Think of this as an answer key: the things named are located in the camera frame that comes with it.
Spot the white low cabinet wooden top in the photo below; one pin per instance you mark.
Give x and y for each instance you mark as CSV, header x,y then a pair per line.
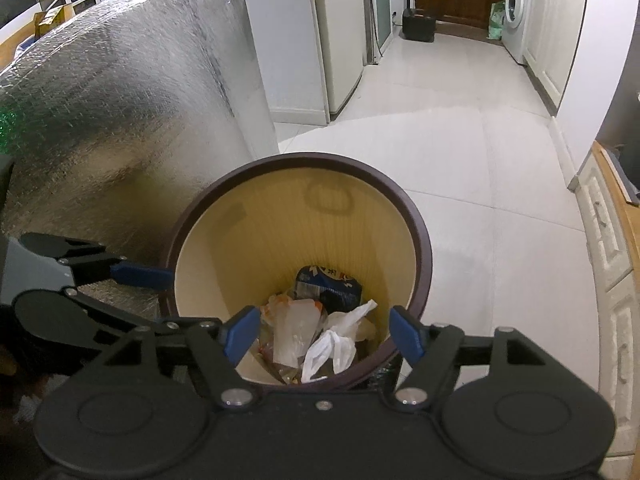
x,y
607,240

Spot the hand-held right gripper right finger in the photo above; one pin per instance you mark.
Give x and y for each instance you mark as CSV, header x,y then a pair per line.
x,y
407,335

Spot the glass door panel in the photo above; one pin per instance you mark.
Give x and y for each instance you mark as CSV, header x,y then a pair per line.
x,y
380,10

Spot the orange and white wrapper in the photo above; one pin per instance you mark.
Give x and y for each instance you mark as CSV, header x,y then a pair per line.
x,y
275,307

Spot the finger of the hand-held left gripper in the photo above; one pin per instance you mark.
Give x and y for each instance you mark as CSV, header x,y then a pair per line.
x,y
130,312
142,277

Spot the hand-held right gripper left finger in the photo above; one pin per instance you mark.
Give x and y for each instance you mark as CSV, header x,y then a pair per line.
x,y
242,335

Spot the green plastic bag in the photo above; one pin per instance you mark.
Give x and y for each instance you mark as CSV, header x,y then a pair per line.
x,y
496,22

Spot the black box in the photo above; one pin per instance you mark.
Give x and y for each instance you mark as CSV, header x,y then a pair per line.
x,y
419,24

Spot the clear plastic wrapper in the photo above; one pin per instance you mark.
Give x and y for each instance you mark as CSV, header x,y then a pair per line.
x,y
295,330

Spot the white refrigerator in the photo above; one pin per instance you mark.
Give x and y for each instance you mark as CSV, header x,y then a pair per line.
x,y
340,35

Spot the white kitchen cabinets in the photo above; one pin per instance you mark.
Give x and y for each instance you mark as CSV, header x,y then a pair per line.
x,y
555,25

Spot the white plastic bag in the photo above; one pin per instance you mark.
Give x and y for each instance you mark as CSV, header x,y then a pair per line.
x,y
332,345

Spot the silver foil table cover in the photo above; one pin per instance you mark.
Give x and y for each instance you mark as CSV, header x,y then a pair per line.
x,y
125,110

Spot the small cardboard box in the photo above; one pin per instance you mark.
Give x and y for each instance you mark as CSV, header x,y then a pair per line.
x,y
52,20

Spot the white washing machine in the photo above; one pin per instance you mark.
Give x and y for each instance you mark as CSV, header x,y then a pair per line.
x,y
517,10

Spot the blue snack packet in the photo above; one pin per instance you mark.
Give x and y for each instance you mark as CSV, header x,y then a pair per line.
x,y
330,285

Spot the yellow wastebasket with brown rim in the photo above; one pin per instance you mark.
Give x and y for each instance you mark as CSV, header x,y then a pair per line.
x,y
280,220

